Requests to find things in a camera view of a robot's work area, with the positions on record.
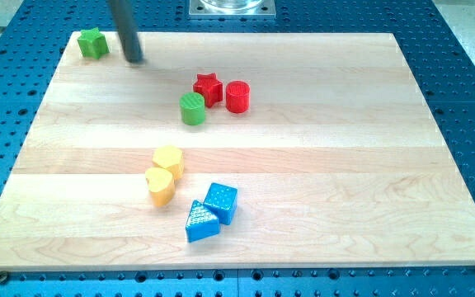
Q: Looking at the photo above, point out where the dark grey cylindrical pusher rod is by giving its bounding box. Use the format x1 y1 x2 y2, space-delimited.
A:
107 0 143 64

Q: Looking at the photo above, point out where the green star block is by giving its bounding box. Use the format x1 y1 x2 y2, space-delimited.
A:
77 27 109 59

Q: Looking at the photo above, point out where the red star block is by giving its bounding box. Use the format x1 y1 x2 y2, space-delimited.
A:
192 73 223 108

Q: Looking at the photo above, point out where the green cylinder block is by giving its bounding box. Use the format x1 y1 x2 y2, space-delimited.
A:
179 92 205 125

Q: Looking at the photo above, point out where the red cylinder block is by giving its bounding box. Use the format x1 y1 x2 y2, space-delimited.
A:
225 81 250 114

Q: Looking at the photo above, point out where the yellow hexagon block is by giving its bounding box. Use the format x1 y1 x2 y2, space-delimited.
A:
152 145 185 180

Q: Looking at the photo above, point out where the yellow heart block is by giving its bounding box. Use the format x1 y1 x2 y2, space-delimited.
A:
144 167 175 207

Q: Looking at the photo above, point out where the blue cube block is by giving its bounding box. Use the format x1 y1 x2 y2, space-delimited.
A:
203 182 238 225

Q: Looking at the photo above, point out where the blue triangle block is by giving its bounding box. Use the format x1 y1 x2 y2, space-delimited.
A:
185 200 220 243

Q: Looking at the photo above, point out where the light wooden board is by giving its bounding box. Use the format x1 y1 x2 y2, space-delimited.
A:
0 32 475 271

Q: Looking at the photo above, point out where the board corner screw left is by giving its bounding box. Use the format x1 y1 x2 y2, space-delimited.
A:
0 271 9 285

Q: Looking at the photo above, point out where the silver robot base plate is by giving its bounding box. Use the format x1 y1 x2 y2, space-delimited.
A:
187 0 276 19

